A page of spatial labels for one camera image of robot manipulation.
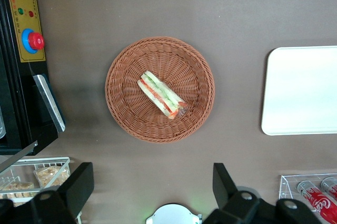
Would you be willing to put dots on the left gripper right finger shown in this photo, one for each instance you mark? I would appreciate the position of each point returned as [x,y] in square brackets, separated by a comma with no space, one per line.
[237,208]

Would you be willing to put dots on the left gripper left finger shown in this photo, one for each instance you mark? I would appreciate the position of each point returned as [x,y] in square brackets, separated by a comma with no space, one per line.
[65,200]

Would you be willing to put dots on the plastic sandwich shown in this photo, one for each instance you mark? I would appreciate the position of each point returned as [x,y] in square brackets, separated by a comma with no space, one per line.
[158,91]

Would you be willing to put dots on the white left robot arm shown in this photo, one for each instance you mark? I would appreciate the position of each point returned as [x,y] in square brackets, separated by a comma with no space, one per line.
[173,214]

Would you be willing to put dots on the cream plastic tray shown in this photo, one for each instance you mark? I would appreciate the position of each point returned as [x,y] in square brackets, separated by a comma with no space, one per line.
[300,90]

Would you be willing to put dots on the brown round wicker basket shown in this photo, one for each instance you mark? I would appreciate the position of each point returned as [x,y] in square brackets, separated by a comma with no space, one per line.
[184,63]

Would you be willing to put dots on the clear bag of snacks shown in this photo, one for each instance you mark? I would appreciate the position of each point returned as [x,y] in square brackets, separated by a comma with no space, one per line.
[18,185]
[15,196]
[50,175]

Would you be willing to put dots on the clear acrylic bottle rack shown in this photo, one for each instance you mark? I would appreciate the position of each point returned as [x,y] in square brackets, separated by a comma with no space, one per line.
[285,182]

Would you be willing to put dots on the red cola bottle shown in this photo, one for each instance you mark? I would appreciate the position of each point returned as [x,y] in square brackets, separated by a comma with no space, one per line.
[330,185]
[316,200]

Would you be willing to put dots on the black sealing machine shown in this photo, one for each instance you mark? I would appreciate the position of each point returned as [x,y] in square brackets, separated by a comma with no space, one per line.
[10,103]

